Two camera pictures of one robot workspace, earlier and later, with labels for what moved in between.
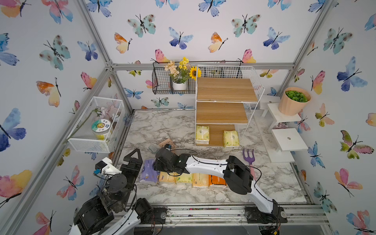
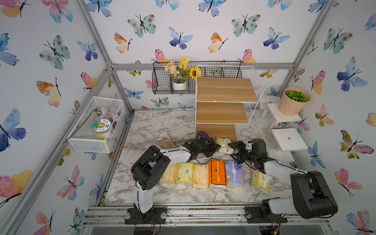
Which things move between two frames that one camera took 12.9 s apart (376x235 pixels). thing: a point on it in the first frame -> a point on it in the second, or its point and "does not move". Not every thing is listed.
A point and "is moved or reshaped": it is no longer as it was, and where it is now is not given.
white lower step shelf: x=288 y=140 does not move
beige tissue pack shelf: x=164 y=176 does not move
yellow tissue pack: x=231 y=138 -> x=224 y=142
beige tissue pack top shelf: x=199 y=179 does not move
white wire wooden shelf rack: x=226 y=97 does not move
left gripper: x=136 y=163 -> x=213 y=147
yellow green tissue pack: x=185 y=177 does not move
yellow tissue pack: x=202 y=134 is moved or reshaped
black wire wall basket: x=162 y=82 does not move
